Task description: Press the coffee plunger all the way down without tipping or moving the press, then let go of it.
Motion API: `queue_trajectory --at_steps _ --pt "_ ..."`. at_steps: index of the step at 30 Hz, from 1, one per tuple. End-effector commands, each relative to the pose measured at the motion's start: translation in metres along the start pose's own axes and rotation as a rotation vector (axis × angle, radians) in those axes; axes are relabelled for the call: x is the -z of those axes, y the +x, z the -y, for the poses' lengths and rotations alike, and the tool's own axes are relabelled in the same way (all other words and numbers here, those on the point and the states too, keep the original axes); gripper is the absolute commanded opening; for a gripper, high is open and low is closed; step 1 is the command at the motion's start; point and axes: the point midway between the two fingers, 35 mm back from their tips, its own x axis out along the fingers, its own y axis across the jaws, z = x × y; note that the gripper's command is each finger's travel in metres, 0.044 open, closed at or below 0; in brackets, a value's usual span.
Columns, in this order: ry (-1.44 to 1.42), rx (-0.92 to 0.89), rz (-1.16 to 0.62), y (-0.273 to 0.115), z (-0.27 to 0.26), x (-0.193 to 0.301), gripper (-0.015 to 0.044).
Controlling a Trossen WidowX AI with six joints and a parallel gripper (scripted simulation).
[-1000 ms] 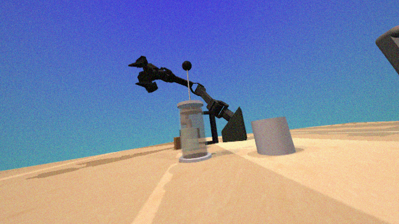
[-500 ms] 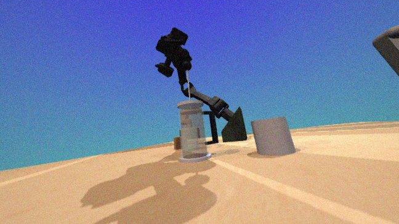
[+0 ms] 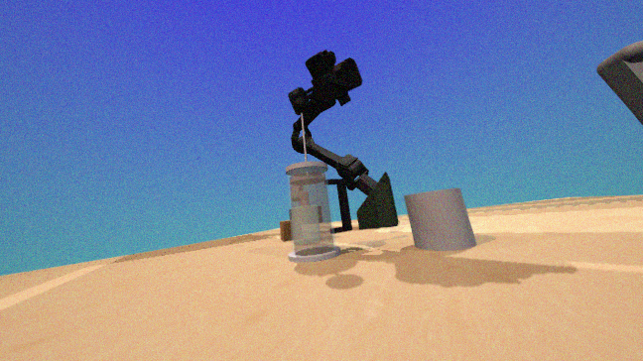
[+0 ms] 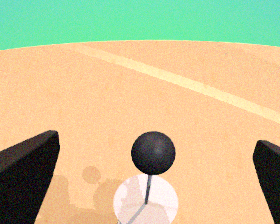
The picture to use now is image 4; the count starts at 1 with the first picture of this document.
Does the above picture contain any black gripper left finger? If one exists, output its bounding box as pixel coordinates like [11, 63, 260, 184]
[0, 129, 60, 224]

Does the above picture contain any glass french press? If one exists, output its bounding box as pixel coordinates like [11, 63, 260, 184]
[113, 131, 179, 224]

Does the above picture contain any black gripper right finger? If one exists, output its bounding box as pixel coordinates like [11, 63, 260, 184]
[252, 140, 280, 224]

